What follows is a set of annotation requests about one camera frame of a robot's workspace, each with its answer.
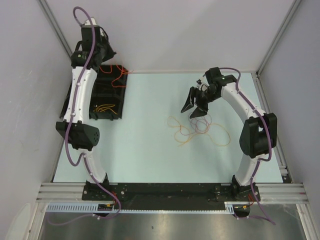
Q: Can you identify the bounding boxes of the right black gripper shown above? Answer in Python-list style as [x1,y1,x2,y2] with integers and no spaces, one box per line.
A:
[180,86,220,119]

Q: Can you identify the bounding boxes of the pink thin cable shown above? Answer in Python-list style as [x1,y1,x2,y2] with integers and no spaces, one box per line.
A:
[188,114,212,135]

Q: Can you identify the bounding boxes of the red thin cable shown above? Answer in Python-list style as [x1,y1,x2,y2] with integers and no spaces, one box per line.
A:
[98,63,133,88]

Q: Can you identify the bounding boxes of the orange thin cable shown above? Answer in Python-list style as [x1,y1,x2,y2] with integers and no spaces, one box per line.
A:
[166,115,231,148]

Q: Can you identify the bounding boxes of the brown thin cable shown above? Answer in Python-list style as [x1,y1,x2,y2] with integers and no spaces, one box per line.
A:
[97,83,120,97]

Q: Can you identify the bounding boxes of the yellow thin cable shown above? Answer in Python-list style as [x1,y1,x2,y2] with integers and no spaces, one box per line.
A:
[92,102,118,115]

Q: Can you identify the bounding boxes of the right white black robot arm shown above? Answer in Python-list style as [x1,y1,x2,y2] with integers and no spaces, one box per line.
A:
[181,67,278,201]

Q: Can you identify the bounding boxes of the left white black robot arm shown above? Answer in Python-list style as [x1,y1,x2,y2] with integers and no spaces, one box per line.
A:
[55,22,116,200]

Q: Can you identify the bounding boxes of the black compartment tray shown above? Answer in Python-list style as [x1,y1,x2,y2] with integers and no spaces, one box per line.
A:
[59,64,129,121]

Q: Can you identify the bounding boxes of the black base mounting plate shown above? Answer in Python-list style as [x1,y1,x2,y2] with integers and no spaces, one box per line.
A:
[81,182,261,211]

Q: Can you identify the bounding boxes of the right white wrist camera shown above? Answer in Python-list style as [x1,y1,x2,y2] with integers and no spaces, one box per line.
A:
[196,79,209,91]

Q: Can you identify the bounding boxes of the aluminium frame rail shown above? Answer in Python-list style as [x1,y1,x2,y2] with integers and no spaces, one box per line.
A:
[37,182,309,204]

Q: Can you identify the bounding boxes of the white slotted cable duct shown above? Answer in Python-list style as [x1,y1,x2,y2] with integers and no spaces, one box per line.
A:
[46,203,234,214]

